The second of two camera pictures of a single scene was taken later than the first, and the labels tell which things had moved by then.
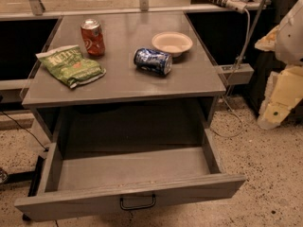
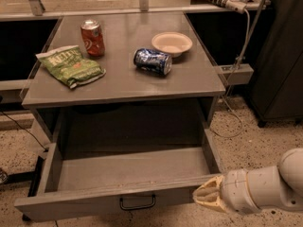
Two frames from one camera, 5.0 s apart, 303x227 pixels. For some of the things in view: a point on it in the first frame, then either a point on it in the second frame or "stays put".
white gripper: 291,40 -> 234,188
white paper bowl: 173,43 stays put
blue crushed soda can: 152,61 stays put
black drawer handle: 137,207 stays put
